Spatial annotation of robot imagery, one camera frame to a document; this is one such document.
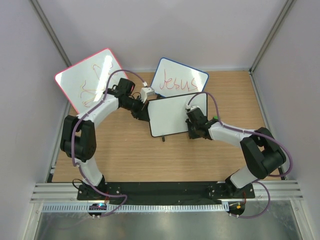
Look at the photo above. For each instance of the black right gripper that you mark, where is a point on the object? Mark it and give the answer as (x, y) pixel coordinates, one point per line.
(191, 135)

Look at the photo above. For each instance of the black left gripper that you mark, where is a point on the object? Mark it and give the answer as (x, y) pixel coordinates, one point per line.
(142, 112)

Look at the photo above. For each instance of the black framed whiteboard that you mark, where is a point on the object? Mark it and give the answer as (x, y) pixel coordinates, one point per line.
(167, 116)

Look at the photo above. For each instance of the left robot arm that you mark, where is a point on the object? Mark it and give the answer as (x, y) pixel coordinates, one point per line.
(78, 139)

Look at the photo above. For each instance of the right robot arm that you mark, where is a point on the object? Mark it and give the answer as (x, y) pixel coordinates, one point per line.
(261, 153)

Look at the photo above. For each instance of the blue framed whiteboard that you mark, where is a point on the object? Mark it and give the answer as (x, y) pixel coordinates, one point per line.
(172, 78)

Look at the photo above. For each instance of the pink framed whiteboard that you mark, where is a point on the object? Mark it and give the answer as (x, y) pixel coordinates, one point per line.
(84, 82)

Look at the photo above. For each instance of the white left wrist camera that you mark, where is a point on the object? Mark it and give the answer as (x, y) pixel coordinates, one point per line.
(145, 92)

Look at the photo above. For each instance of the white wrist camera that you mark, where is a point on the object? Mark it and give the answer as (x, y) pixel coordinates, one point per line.
(189, 108)
(145, 92)

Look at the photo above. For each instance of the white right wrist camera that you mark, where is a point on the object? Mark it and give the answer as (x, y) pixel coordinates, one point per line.
(189, 108)

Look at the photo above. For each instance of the slotted cable duct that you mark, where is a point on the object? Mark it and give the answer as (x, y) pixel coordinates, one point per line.
(105, 208)

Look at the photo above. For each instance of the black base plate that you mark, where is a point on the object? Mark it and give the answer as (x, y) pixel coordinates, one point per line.
(167, 190)

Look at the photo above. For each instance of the aluminium frame rail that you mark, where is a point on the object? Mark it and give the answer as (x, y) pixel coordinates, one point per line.
(54, 193)

